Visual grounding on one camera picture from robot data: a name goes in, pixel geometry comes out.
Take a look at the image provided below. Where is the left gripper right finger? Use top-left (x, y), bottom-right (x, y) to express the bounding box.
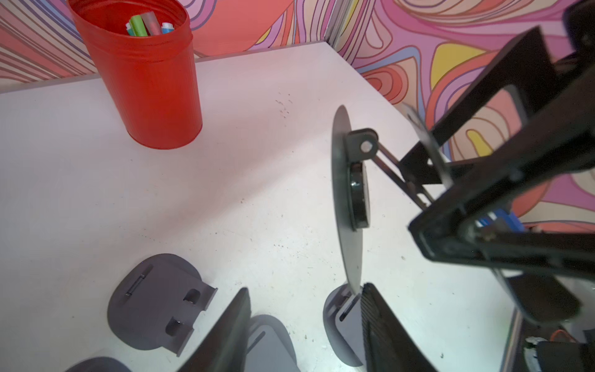
top-left (360, 283), bottom-right (436, 372)

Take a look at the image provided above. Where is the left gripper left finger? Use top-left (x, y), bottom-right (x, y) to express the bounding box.
top-left (179, 288), bottom-right (251, 371)

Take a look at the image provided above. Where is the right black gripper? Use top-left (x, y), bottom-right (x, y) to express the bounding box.
top-left (398, 26), bottom-right (595, 324)

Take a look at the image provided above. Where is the dark grey phone stand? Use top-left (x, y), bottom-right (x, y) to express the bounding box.
top-left (331, 105), bottom-right (435, 295)

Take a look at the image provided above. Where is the grey phone stand far left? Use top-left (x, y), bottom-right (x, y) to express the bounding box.
top-left (244, 315), bottom-right (299, 372)

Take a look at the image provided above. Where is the grey phone stand centre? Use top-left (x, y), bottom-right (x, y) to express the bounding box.
top-left (322, 284), bottom-right (366, 371)

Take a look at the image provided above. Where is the grey phone stand upper left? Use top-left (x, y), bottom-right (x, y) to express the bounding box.
top-left (107, 254), bottom-right (218, 357)

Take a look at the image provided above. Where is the black rectangular phone holder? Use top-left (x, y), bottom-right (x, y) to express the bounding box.
top-left (66, 356), bottom-right (131, 372)

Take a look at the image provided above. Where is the blue stapler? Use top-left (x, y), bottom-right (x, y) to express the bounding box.
top-left (475, 209), bottom-right (526, 233)

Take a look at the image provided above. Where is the red pen cup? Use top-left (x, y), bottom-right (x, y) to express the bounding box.
top-left (68, 1), bottom-right (202, 150)

